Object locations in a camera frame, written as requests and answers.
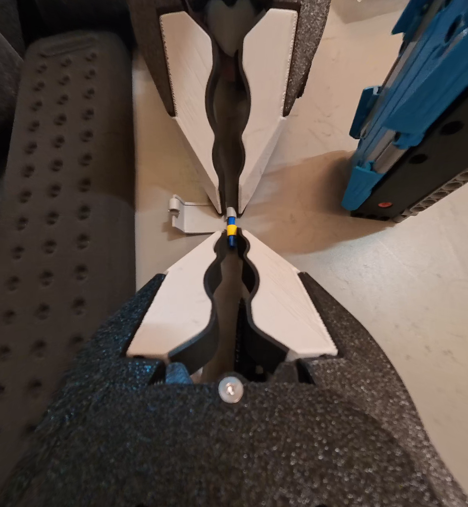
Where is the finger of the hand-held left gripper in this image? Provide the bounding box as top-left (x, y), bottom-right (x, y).
top-left (159, 11), bottom-right (223, 215)
top-left (237, 8), bottom-right (299, 216)

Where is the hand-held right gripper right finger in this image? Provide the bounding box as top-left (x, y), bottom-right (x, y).
top-left (236, 230), bottom-right (338, 364)

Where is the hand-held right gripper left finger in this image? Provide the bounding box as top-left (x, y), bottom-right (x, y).
top-left (126, 230), bottom-right (230, 375)

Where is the grey curved panel piece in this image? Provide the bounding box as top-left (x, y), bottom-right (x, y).
top-left (167, 194), bottom-right (223, 235)

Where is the grey desk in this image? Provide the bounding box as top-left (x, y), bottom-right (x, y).
top-left (131, 0), bottom-right (468, 507)

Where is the blue and black brick model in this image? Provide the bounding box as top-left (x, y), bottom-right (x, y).
top-left (341, 0), bottom-right (468, 223)

